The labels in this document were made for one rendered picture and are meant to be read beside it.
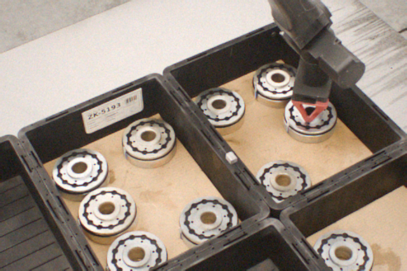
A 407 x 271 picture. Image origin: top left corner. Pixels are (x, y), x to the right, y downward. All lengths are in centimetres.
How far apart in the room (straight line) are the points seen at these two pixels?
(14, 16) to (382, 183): 207
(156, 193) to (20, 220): 25
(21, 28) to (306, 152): 184
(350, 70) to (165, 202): 41
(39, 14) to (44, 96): 138
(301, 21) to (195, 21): 73
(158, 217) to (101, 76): 54
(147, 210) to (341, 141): 40
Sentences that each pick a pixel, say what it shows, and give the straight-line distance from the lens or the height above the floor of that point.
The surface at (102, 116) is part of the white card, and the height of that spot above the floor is 89.
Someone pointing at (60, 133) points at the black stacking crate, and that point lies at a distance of 145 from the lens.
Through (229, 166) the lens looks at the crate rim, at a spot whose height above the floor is 93.
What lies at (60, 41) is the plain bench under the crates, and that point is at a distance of 192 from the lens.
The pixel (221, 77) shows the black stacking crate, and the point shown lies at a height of 85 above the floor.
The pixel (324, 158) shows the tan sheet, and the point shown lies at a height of 83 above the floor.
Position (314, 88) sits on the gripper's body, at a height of 96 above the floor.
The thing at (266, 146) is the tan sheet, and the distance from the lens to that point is 147.
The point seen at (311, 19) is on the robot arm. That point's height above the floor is 115.
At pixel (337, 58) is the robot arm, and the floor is 108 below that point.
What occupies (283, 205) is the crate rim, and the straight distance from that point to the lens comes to 127.
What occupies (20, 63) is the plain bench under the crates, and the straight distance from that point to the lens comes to 189.
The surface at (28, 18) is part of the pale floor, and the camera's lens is 314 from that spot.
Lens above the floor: 195
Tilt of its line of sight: 49 degrees down
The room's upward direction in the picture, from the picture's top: 2 degrees counter-clockwise
